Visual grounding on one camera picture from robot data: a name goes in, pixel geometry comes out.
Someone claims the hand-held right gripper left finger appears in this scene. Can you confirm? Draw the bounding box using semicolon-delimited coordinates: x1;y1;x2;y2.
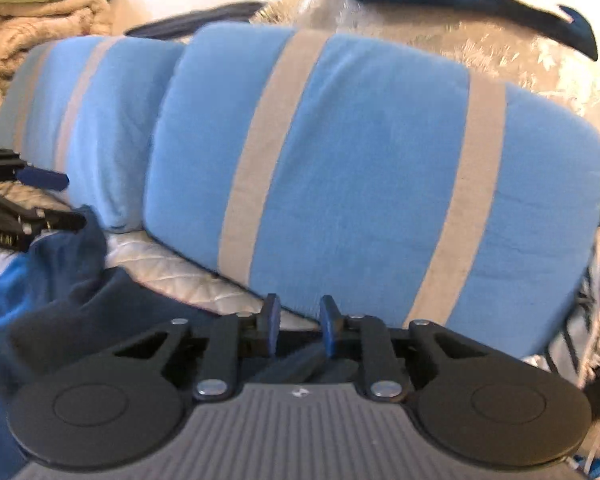
100;294;283;402

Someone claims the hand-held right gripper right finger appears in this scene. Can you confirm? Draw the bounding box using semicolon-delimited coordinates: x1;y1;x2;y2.
319;295;496;402

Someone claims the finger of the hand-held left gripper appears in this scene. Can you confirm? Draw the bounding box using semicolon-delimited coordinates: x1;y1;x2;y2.
0;186;88;234
14;166;71;193

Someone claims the blue fleece jacket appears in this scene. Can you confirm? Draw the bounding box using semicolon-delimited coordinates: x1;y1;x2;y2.
0;204;362;480

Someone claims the blue striped pillow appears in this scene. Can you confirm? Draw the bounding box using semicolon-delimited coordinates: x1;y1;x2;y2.
0;35;187;233
142;21;600;358

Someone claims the beige comforter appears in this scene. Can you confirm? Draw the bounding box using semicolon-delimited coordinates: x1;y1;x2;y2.
0;0;117;147

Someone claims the dark cloth strip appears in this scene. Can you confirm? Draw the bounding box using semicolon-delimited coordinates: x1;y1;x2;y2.
124;1;267;39

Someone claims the cream lace cover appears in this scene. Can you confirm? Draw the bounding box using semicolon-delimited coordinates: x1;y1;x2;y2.
249;0;600;173

